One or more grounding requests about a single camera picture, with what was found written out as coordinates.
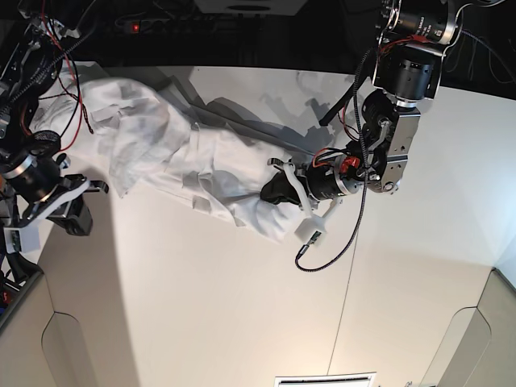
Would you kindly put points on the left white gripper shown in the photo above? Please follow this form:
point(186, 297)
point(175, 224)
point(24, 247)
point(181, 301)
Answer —
point(317, 191)

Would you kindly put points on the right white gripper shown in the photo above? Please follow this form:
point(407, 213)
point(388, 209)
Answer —
point(65, 206)

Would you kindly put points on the white t-shirt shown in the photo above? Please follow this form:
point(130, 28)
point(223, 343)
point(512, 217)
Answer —
point(143, 136)

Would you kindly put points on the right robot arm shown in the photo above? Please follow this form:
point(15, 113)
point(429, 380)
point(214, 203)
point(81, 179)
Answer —
point(34, 50)

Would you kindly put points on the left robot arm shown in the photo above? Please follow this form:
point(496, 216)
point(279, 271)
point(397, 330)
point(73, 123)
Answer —
point(405, 68)

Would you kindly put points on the grey bin with clutter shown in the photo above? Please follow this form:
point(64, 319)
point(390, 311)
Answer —
point(18, 277)

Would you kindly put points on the grey overhead box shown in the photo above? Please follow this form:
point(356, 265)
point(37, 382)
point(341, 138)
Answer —
point(252, 7)

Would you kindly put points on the black power strip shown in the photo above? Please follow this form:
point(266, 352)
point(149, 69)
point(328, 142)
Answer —
point(135, 26)

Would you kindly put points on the white vent grille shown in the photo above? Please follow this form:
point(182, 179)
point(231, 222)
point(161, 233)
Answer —
point(365, 379)

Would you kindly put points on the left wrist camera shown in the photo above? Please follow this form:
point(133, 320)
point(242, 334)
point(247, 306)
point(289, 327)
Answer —
point(310, 229)

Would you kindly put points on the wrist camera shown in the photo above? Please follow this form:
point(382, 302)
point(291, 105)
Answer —
point(21, 240)
point(310, 229)

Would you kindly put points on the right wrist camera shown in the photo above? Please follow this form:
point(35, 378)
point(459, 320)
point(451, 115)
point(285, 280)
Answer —
point(21, 240)

